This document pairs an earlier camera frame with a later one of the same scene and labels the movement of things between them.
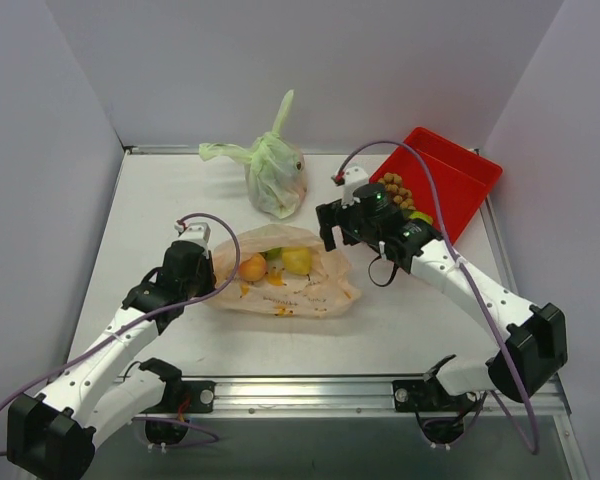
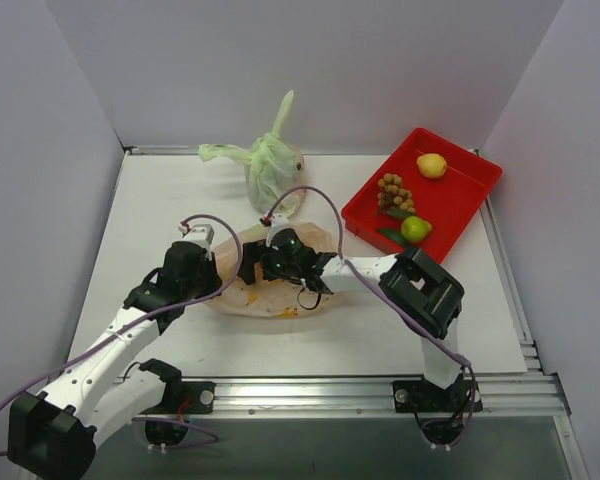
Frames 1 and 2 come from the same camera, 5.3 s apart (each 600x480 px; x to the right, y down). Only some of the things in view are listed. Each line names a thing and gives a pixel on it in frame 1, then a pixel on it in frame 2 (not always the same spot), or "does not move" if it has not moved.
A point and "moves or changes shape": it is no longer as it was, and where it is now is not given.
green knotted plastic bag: [275, 175] does not move
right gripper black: [335, 220] -> [250, 261]
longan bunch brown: [405, 196] does not move
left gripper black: [200, 275] does not move
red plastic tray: [461, 179] does not move
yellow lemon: [296, 260] moves or changes shape
